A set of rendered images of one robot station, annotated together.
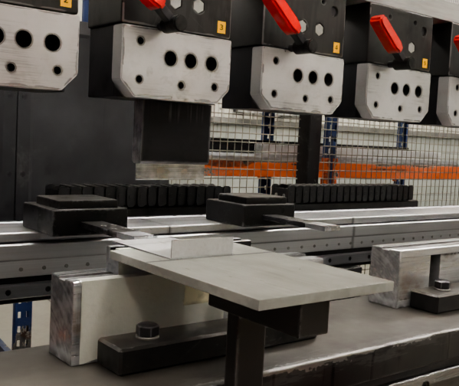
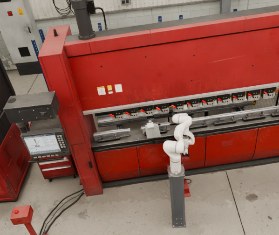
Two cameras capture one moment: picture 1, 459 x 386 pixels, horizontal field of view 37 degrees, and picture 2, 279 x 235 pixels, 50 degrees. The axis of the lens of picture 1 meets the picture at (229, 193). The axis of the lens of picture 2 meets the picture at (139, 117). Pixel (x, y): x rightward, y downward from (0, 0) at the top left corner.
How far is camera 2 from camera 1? 3.46 m
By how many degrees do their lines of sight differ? 47
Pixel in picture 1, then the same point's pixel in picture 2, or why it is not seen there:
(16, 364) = (138, 132)
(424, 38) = (182, 102)
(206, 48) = (151, 111)
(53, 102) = not seen: hidden behind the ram
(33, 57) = (135, 116)
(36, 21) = (135, 114)
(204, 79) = (151, 114)
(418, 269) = not seen: hidden behind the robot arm
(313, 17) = (164, 105)
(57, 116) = not seen: hidden behind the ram
